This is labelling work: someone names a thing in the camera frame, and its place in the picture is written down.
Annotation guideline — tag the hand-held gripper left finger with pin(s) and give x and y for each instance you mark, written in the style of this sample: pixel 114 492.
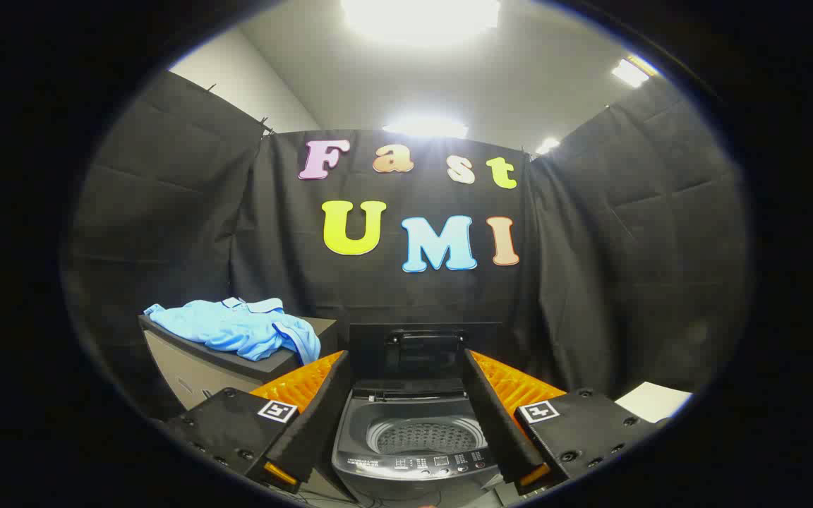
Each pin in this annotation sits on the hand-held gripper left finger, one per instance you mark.
pixel 318 416

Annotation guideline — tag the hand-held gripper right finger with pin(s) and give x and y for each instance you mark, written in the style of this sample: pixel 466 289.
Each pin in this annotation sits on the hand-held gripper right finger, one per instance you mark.
pixel 495 416

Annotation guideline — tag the grey top-load washing machine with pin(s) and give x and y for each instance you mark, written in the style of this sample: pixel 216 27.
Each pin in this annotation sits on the grey top-load washing machine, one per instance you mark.
pixel 413 474

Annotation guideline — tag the light blue polo shirt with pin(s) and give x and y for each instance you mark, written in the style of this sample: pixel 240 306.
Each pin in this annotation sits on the light blue polo shirt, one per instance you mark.
pixel 237 328

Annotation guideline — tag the grey cabinet with black top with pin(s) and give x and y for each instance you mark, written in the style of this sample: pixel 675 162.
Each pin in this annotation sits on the grey cabinet with black top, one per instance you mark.
pixel 188 374

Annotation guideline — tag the white flat panel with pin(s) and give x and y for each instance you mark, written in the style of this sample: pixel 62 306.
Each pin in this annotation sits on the white flat panel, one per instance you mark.
pixel 653 401

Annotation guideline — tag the black backdrop cloth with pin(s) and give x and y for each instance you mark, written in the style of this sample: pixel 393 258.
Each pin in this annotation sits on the black backdrop cloth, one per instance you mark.
pixel 590 282

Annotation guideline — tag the ceiling light panel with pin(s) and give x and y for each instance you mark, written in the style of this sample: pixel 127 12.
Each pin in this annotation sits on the ceiling light panel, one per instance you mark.
pixel 630 72
pixel 420 17
pixel 425 128
pixel 547 145

